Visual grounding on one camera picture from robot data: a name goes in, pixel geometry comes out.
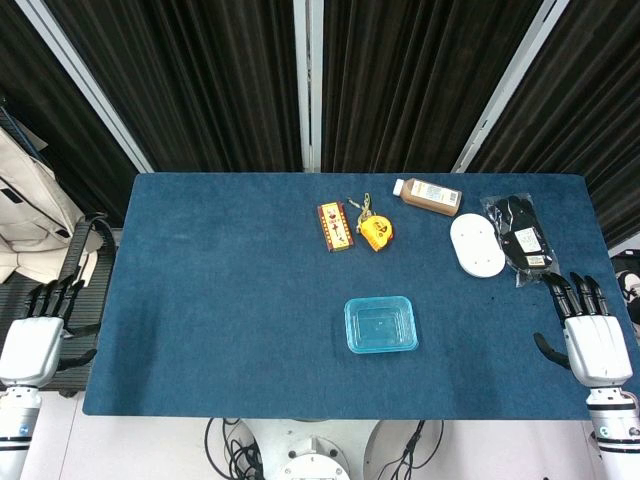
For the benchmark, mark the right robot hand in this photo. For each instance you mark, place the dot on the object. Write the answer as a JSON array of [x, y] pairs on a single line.
[[597, 350]]

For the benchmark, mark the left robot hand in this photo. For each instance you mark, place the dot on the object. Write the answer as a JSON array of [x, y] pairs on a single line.
[[32, 350]]

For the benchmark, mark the clear plastic container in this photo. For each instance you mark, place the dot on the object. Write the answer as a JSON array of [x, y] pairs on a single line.
[[381, 326]]

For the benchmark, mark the transparent blue lid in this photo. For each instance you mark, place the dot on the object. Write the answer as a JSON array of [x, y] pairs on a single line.
[[360, 307]]

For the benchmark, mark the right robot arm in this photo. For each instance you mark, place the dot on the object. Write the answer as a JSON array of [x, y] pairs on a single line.
[[617, 430]]

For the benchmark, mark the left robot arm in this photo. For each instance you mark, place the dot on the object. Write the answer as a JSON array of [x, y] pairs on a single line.
[[17, 430]]

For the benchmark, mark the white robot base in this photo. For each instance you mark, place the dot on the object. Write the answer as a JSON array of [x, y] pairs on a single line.
[[310, 450]]

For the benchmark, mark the yellow tape measure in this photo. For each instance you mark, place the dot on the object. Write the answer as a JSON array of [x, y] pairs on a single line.
[[376, 233]]

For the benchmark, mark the red yellow card box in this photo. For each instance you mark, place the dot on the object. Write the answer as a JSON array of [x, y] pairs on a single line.
[[336, 227]]

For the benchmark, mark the white black sneaker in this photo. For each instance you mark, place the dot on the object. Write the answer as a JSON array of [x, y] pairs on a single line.
[[631, 287]]

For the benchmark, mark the black gloves in bag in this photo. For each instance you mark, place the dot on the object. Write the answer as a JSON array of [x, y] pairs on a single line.
[[522, 235]]

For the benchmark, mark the beige fabric bag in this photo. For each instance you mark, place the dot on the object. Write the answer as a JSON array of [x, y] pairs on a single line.
[[30, 210]]

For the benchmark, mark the white oval board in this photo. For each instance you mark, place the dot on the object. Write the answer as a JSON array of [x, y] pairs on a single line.
[[477, 245]]

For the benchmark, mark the blue table mat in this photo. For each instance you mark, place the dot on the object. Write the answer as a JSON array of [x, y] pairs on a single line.
[[225, 300]]

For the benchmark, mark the brown drink bottle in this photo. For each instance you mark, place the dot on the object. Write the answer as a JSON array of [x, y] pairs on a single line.
[[427, 196]]

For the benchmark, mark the black curtain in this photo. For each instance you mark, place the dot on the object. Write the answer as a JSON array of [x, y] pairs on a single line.
[[410, 85], [45, 115], [590, 100], [200, 85]]

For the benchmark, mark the white frame post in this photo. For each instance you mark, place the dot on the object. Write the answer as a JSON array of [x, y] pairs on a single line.
[[307, 85], [510, 85], [85, 85]]

